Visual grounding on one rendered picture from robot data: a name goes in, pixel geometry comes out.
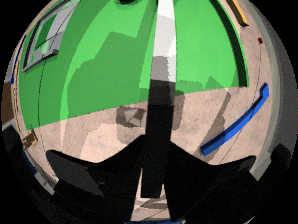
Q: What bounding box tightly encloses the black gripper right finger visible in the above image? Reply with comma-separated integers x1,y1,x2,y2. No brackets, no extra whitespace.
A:
164,141,257,222

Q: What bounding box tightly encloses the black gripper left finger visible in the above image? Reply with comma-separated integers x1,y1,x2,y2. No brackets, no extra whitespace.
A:
45,135,145,222

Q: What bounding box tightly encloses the green flat mat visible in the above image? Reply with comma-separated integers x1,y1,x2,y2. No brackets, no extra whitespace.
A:
19,0,239,131

